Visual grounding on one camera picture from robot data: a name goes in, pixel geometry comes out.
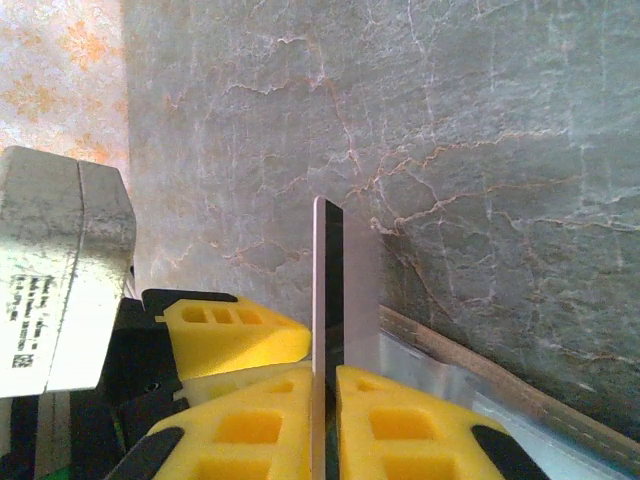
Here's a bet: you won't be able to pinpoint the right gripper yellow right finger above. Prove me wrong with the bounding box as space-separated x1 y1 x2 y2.
335 364 546 480

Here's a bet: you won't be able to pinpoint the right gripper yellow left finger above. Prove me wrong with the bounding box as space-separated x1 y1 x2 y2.
107 362 315 480

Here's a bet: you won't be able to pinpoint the beige card holder clear sleeves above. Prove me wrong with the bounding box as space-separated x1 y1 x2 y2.
377 304 640 480

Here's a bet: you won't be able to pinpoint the black faced credit card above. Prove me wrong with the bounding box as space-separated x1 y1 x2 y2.
312 196 380 480

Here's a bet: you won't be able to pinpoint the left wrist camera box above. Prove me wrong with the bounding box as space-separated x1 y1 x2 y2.
0 144 137 401

